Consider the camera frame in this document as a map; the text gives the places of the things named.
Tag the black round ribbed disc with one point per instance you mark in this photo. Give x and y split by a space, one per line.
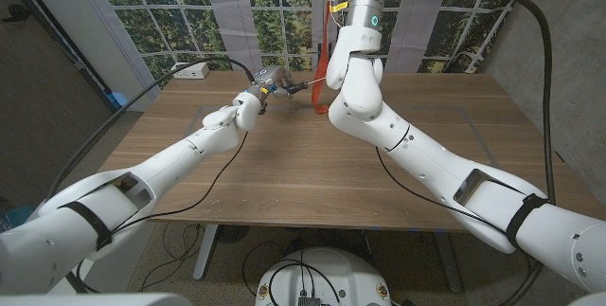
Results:
233 233

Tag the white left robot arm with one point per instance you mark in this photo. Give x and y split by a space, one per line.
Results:
142 178

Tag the printed window forest backdrop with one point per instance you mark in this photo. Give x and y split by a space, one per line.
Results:
284 22

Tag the orange satin ribbon roll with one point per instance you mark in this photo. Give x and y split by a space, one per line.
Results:
323 59

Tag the small blue floor object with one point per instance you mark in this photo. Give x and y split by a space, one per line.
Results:
120 100

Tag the white table leg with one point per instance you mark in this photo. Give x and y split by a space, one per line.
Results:
206 251

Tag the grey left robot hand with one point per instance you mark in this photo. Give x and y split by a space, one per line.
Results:
272 78

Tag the white power strip box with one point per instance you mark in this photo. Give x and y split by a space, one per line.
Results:
191 72

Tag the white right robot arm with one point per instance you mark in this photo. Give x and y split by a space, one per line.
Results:
426 154

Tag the white robot torso base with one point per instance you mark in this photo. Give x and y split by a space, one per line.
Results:
341 273

